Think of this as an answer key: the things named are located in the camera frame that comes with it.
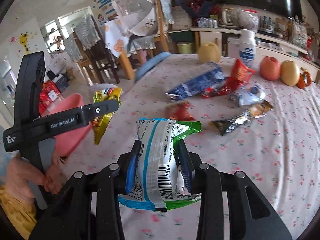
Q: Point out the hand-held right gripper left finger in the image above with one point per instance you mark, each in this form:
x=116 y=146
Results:
x=133 y=170

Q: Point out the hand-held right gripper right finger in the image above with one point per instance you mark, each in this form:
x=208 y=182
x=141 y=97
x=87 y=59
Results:
x=186 y=170

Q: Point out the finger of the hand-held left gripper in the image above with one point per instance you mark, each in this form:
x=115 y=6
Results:
x=100 y=109

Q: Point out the green white packet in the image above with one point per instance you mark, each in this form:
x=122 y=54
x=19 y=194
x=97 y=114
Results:
x=157 y=155

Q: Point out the pink plastic bin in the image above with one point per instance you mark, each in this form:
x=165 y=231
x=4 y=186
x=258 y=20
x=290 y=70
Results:
x=70 y=135

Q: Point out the white blue snack packet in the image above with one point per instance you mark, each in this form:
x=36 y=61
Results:
x=250 y=95

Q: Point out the person's left forearm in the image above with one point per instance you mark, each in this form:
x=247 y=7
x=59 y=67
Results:
x=22 y=180

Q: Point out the person's left hand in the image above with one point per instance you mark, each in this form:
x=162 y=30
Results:
x=53 y=182

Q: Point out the dark wooden chair lace cover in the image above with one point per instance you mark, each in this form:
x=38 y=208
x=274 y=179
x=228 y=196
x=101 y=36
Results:
x=95 y=52

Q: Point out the small red wrapper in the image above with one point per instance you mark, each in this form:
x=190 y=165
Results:
x=180 y=112

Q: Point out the blue plastic stool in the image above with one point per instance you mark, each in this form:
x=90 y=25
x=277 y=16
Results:
x=150 y=66

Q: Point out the white cloth orange print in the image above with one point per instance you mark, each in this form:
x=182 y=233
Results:
x=115 y=40

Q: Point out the cherry print tablecloth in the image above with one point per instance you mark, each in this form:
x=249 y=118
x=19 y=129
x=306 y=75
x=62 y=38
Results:
x=262 y=160

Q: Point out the person's yellow clothing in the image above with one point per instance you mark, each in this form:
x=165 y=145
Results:
x=15 y=210

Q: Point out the blue foil packet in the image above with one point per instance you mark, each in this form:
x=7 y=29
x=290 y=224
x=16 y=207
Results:
x=197 y=81

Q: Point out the brown gold snack wrapper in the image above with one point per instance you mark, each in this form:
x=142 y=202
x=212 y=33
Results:
x=260 y=110

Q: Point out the green bucket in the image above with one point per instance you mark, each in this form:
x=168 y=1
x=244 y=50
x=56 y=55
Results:
x=185 y=48

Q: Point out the light wooden chair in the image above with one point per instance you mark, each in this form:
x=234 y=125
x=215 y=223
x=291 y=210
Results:
x=162 y=25

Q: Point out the red yellow snack wrapper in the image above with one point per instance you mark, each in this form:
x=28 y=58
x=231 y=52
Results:
x=241 y=72

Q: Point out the large yellow pear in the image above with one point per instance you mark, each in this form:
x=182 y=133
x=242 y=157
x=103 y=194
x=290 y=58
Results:
x=209 y=53

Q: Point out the red apple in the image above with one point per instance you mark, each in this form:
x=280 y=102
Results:
x=270 y=68

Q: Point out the white bottle blue label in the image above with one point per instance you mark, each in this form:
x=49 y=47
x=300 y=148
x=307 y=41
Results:
x=247 y=50

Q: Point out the pack of small bottles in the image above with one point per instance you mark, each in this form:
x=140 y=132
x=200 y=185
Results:
x=208 y=22

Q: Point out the red flower bouquet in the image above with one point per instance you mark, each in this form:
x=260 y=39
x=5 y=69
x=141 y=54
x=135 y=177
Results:
x=195 y=5

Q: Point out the yellow apple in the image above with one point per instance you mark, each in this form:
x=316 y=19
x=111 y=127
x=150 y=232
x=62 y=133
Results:
x=290 y=73

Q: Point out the electric kettle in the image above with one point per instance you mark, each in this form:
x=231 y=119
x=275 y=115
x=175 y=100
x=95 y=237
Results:
x=228 y=17

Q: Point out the clear bag red seal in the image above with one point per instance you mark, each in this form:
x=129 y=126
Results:
x=248 y=20

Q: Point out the white plastic bag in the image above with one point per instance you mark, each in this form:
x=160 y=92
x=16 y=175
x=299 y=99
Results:
x=299 y=33

